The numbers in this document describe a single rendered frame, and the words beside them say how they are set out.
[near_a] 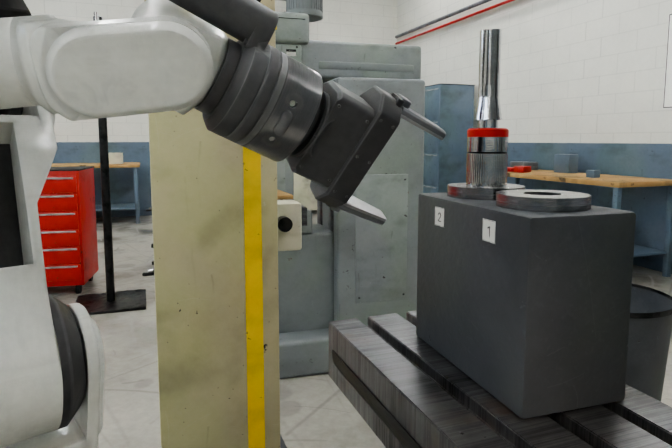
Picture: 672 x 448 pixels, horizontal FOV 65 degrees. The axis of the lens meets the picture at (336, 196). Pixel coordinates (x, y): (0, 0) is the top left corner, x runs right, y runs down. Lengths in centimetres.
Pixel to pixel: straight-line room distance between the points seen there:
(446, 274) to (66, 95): 42
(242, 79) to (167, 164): 139
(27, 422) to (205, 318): 133
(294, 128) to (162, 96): 11
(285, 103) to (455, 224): 26
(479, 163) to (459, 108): 702
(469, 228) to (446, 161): 697
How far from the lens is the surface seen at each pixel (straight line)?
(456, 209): 59
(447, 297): 62
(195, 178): 181
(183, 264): 185
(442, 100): 750
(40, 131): 66
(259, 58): 43
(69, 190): 458
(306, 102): 44
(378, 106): 48
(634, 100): 600
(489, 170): 62
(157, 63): 40
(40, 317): 61
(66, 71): 40
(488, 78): 64
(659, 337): 227
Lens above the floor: 123
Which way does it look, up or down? 6 degrees down
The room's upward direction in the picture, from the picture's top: straight up
